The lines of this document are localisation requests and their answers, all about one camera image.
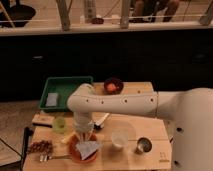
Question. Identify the grey towel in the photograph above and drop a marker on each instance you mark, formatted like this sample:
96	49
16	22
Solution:
88	148

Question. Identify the dark bowl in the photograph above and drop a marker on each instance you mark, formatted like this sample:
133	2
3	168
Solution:
119	84

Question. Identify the orange fruit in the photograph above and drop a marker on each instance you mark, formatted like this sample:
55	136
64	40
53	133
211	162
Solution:
111	87

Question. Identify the green cup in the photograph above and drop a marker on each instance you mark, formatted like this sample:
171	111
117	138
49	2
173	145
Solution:
59	125

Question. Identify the white cup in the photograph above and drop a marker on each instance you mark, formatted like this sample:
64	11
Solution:
119	139

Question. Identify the red bowl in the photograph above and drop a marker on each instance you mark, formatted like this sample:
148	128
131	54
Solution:
74	153

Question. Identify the green plastic tray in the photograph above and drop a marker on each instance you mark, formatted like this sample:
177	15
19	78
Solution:
63	87

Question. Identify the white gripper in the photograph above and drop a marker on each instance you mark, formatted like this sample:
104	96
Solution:
84	129

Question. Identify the silver fork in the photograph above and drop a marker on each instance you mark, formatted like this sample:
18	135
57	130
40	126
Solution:
45	158

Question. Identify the wooden block brush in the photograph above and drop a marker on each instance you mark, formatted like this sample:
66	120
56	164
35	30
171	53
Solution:
42	120

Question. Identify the grey sponge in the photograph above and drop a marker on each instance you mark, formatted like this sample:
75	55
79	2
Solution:
52	99

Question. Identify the red grapes bunch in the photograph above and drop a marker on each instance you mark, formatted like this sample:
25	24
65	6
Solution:
42	146

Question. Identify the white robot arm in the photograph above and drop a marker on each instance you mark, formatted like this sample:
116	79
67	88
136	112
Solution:
191	111

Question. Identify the metal cup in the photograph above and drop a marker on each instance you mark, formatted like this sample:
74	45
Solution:
144	145

